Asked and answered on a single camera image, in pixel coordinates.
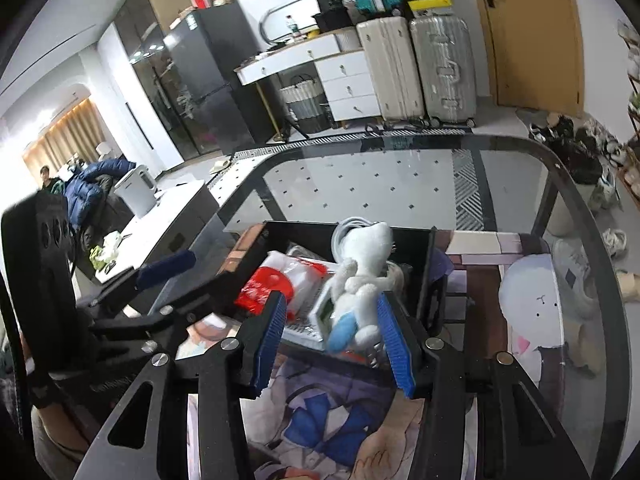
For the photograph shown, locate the white low sneaker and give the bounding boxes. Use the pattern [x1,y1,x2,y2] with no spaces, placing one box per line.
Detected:
[602,229,628,260]

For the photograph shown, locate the red print plastic bag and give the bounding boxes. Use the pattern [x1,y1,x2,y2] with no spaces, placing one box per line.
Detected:
[235,251,328,323]

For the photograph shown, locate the beige curtains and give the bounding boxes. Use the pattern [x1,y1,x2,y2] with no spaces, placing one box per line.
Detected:
[22,97,108,181]

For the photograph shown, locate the scattered pile of shoes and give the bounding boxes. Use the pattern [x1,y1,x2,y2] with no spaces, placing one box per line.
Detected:
[525,112,631,226]

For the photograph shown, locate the silver suitcase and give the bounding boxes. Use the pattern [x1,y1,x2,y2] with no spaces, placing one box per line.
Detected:
[409,14,478,128]

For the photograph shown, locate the white cable bundle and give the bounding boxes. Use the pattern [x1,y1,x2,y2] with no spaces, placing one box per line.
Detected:
[331,216,381,263]

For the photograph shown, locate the green white crumpled bag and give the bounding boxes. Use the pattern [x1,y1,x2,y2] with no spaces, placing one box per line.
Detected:
[90,232,123,271]

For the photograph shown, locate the printed cartoon desk mat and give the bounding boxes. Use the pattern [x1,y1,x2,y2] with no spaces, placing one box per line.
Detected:
[175,225,566,480]

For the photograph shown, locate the white desk with drawers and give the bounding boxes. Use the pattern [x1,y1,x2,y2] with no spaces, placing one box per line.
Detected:
[235,30,381,126]

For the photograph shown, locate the white device green screen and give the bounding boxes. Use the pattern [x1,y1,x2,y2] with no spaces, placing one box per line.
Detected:
[306,282,337,351]

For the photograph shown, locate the oval mirror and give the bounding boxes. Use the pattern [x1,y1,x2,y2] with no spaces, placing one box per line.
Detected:
[260,0,326,48]

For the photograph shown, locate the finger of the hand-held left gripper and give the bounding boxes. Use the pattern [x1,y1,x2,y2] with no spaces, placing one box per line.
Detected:
[75,251,197,313]
[90,287,221,356]

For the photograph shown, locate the wooden shoe rack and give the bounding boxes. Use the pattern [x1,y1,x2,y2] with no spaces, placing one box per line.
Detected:
[617,20,640,196]

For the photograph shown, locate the yellow black shoe box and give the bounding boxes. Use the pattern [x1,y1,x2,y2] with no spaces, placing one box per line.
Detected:
[407,0,453,18]

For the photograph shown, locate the white suitcase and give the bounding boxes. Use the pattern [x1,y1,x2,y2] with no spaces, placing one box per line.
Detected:
[356,16,426,123]

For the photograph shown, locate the black storage box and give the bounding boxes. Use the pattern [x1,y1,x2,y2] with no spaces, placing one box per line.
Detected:
[314,7,358,33]

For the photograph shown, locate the beige slipper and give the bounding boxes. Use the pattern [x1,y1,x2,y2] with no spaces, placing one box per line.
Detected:
[615,269,640,303]

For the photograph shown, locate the small flat carton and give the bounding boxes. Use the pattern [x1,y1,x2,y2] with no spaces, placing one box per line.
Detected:
[167,7,193,31]

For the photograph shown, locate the woven laundry basket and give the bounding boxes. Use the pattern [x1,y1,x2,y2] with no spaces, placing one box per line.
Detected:
[278,75,331,133]

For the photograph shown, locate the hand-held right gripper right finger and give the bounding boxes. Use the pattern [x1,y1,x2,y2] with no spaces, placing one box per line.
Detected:
[377,292,591,480]

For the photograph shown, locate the white electric kettle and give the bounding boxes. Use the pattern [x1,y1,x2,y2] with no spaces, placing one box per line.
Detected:
[114,165,158,218]

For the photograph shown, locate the wooden door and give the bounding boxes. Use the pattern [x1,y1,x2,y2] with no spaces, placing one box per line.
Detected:
[465,0,586,116]

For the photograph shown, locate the black refrigerator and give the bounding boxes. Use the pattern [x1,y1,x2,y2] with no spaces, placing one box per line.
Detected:
[164,2,256,153]

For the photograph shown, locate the white plush dog toy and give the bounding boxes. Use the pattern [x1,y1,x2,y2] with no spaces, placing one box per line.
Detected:
[327,221,396,356]

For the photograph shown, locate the black plastic crate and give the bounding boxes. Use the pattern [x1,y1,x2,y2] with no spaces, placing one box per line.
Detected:
[215,220,453,371]

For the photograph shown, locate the white side counter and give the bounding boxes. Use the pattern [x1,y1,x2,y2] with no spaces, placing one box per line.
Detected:
[75,180,221,286]

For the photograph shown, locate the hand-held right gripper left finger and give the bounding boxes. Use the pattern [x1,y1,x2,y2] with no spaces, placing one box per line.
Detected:
[75,292,290,480]

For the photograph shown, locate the blue puffer jacket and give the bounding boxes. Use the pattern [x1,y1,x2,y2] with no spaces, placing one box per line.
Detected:
[65,157,137,231]

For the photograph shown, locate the dark glass cabinet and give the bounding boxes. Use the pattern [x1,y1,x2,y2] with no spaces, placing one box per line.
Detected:
[114,0,201,166]

